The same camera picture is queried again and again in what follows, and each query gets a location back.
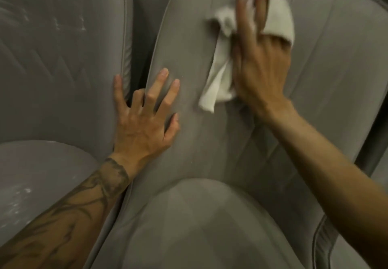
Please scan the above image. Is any person's left hand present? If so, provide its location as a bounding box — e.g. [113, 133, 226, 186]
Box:
[110, 68, 180, 177]

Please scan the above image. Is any person's left forearm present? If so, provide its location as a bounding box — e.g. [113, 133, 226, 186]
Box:
[0, 156, 134, 269]

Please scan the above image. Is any grey upholstered chair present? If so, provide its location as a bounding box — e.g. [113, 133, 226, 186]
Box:
[91, 0, 388, 269]
[0, 0, 134, 248]

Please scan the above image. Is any white cleaning cloth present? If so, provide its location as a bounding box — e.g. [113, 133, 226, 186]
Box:
[198, 0, 295, 113]

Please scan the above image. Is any person's right hand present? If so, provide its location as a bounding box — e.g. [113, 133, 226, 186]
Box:
[231, 0, 296, 121]

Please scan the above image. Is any person's right forearm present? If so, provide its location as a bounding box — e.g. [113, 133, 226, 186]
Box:
[258, 99, 388, 269]

